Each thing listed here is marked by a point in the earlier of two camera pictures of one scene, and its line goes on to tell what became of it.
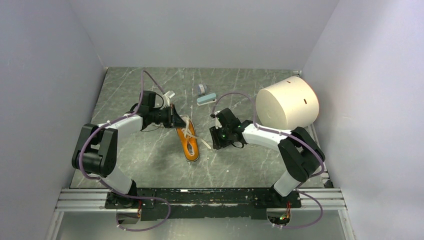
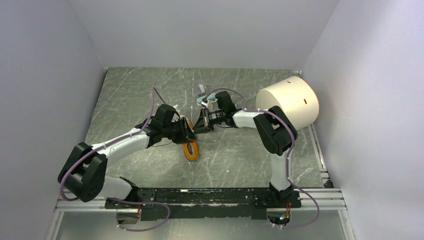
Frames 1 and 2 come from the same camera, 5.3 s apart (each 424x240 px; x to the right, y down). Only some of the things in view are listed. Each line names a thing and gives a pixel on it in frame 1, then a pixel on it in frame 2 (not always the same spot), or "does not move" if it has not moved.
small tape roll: (202, 89) does not move
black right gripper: (217, 142) → (203, 124)
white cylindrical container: (290, 104) does not move
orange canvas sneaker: (189, 139) does not move
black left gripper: (173, 120) → (186, 134)
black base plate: (202, 204) does not move
